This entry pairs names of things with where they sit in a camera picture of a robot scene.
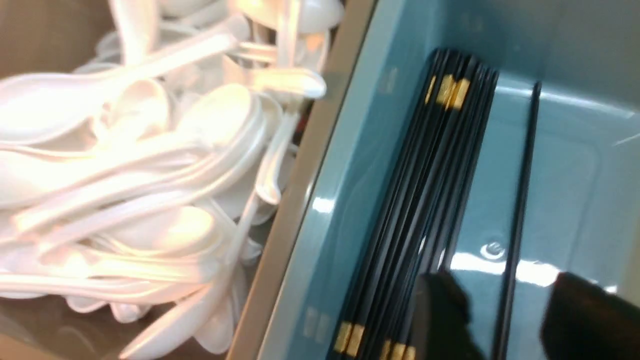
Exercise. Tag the black chopstick gold band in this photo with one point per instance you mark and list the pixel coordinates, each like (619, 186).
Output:
(509, 278)

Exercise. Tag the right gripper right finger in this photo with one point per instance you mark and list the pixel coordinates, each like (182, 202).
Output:
(584, 322)

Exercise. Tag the black chopsticks bundle in bin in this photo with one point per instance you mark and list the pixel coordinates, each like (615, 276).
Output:
(418, 208)

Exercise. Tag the grey plastic spoon bin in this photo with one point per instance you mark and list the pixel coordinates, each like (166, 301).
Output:
(47, 329)

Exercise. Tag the blue plastic chopstick bin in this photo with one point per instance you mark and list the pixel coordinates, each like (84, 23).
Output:
(582, 213)

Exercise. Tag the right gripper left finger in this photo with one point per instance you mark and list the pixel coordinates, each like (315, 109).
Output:
(441, 318)

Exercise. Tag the pile of white spoons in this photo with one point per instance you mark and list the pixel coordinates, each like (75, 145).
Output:
(133, 181)

